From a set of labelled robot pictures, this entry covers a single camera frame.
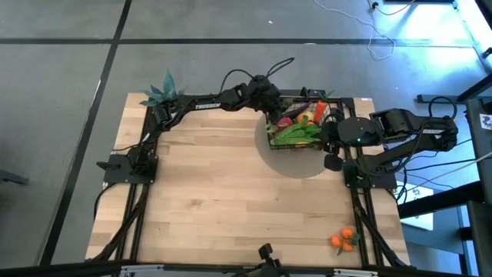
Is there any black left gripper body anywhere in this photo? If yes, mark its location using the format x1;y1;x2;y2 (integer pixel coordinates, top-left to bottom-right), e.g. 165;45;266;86
244;75;284;113

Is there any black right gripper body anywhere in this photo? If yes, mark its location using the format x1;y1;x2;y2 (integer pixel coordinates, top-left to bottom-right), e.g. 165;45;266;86
321;115;384;149

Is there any red-orange carrot with green leaves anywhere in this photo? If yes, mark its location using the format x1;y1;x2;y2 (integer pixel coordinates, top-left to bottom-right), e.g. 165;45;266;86
313;90;335;125

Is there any corn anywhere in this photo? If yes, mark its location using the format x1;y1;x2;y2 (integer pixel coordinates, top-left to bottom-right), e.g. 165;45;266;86
271;115;323;146

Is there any round grey mat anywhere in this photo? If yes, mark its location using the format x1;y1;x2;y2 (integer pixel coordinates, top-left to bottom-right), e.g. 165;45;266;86
254;113;327;180

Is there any snake plant in white pot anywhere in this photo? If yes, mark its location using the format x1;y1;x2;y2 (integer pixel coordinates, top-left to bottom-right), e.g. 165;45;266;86
138;68;189;116

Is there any grey cabinet with code tag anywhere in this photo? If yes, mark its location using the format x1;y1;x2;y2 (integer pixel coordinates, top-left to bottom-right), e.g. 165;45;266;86
464;98;492;277

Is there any dark chair base leg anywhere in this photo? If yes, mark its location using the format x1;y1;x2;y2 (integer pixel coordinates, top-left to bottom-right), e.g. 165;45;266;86
0;169;30;187

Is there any black wire basket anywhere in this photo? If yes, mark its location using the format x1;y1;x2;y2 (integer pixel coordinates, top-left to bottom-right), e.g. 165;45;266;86
266;96;345;151

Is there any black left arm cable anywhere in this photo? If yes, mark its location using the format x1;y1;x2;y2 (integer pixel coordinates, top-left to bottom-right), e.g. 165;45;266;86
218;57;296;97

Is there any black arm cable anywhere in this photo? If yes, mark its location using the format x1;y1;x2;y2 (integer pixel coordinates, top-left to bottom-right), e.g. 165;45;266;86
218;57;296;97
427;95;459;121

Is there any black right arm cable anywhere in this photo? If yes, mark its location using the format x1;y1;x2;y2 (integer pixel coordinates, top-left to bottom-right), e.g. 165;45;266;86
427;95;459;121

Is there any black desk frame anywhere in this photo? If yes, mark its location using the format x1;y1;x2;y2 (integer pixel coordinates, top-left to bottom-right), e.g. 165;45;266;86
417;72;492;105

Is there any white floor cable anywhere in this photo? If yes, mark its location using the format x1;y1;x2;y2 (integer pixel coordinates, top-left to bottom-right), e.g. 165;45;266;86
313;0;396;62

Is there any black table-level camera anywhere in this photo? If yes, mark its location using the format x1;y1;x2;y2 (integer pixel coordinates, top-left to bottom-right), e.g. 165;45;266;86
256;242;284;277

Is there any yellow floor cable with plug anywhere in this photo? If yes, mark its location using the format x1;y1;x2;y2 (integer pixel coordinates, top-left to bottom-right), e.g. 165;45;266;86
367;0;418;17

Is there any black aluminium table frame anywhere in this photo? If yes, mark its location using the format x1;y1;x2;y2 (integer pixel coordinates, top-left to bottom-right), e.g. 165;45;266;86
86;90;411;270

